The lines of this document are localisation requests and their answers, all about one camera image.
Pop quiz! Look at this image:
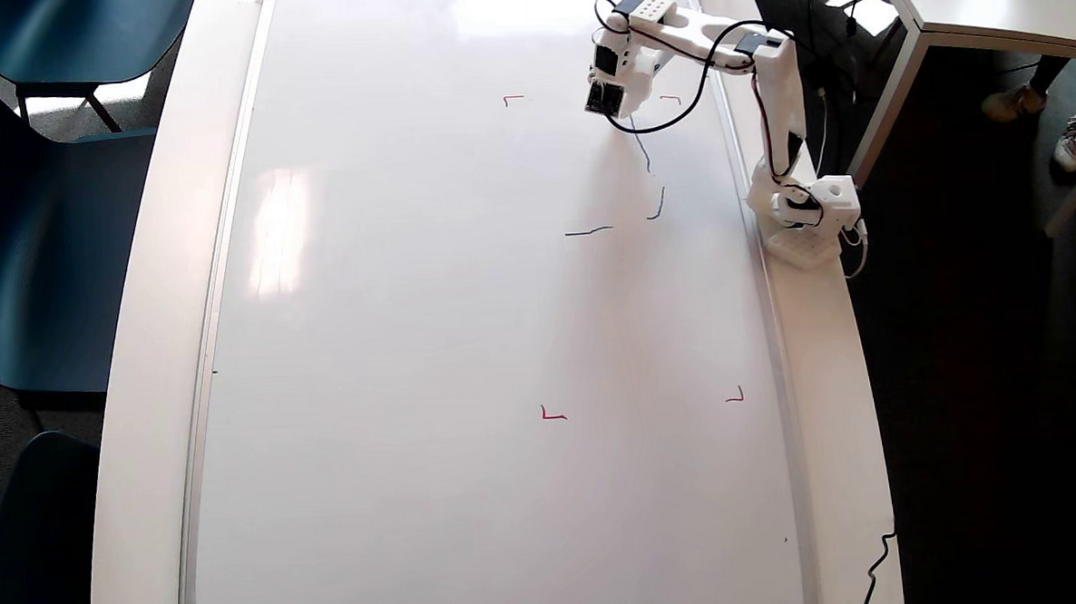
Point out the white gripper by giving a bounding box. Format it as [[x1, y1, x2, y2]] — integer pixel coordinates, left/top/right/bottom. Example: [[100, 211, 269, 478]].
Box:
[[586, 24, 678, 119]]

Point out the brown shoe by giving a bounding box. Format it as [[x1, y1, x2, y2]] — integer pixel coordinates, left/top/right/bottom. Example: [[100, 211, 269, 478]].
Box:
[[981, 83, 1051, 125]]

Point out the white desk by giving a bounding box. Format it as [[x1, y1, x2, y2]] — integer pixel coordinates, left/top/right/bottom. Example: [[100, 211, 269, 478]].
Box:
[[838, 0, 1076, 246]]

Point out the dark trouser leg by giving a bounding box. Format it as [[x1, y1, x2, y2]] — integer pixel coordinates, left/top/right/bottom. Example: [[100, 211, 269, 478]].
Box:
[[1027, 53, 1075, 93]]

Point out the white shoe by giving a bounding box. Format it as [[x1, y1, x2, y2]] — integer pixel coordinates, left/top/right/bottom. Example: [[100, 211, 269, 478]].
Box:
[[1051, 112, 1076, 174]]

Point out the blue chair with black legs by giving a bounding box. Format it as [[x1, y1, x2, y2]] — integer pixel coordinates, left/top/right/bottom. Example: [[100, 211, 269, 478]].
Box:
[[0, 0, 204, 138]]

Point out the large blue chair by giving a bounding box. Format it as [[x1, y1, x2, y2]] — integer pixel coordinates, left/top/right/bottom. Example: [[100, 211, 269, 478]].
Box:
[[0, 42, 171, 399]]

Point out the dark blue rounded chair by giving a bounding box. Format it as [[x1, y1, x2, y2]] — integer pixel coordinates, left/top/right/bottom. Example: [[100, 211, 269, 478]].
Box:
[[0, 428, 107, 604]]

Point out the black wrist camera board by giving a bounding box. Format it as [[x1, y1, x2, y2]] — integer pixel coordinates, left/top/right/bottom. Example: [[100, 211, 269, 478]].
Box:
[[584, 79, 628, 119]]

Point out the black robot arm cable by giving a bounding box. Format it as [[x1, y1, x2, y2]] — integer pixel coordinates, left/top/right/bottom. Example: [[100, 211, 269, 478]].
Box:
[[593, 0, 827, 239]]

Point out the thin white straight cable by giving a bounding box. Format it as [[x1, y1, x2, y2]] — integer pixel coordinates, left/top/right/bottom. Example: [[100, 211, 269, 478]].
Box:
[[815, 85, 834, 178]]

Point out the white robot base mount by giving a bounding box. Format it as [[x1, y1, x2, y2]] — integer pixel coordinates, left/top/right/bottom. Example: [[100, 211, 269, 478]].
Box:
[[759, 219, 845, 271]]

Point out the white looped base cable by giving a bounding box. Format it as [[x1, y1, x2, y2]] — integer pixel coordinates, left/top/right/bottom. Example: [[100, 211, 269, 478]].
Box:
[[837, 219, 870, 280]]

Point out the white whiteboard with metal frame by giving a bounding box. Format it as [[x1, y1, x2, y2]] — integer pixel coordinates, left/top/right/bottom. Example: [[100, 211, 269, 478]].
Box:
[[151, 0, 821, 604]]

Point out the black cable on table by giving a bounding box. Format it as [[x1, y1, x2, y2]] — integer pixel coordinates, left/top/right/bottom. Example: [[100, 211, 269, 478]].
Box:
[[856, 530, 900, 604]]

